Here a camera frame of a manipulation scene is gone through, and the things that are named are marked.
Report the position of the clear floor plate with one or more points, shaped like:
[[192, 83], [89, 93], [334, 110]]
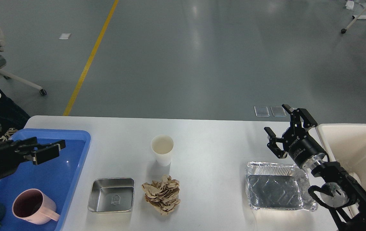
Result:
[[261, 111], [278, 111]]

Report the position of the left clear floor plate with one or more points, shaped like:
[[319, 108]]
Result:
[[261, 111]]

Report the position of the blue plastic tray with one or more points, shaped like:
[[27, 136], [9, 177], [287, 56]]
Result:
[[56, 178]]

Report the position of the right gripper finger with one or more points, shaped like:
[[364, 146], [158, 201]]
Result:
[[301, 121], [272, 144]]

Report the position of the pink mug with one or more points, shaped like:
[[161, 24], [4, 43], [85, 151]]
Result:
[[34, 206]]

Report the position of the crumpled brown paper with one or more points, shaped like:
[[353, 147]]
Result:
[[163, 195]]

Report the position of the white paper cup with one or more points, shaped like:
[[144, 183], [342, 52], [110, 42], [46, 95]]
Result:
[[162, 146]]

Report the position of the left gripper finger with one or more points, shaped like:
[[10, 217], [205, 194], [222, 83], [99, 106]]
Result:
[[41, 153], [29, 142]]

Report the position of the person in beige sweater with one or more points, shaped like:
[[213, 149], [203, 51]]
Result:
[[12, 117]]

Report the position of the stainless steel rectangular tray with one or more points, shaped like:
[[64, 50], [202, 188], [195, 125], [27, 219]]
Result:
[[112, 195]]

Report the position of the right clear floor plate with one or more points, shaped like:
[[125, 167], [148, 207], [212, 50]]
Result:
[[278, 111]]

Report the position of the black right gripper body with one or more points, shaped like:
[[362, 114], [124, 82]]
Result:
[[304, 150]]

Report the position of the aluminium foil tray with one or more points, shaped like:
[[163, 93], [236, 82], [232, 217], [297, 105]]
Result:
[[276, 186]]

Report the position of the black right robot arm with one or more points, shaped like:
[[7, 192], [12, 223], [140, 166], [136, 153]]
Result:
[[341, 194]]

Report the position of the beige plastic bin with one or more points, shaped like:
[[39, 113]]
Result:
[[346, 143]]

